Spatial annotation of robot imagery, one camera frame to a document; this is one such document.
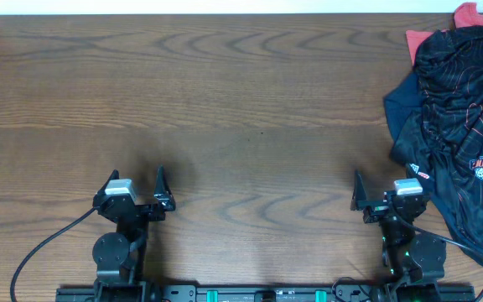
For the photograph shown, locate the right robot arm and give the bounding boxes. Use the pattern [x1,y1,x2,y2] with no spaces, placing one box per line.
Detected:
[351,172,446,301]

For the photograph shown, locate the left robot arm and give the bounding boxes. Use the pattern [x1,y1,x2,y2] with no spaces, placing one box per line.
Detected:
[92,166,176,301]

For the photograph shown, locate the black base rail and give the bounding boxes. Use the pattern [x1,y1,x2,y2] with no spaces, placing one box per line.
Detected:
[55,283,475,302]

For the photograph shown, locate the black orange patterned jersey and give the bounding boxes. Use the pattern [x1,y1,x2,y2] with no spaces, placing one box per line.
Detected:
[391,26,483,263]

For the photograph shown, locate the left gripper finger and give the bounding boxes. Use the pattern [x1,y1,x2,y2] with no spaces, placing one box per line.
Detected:
[153,165,174,206]
[96,169,119,195]

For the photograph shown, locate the red garment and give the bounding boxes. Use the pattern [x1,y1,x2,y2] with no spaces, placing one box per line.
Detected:
[405,2,483,65]

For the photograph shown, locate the navy blue garment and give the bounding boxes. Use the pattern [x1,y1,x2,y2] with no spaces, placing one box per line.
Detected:
[383,71,423,141]

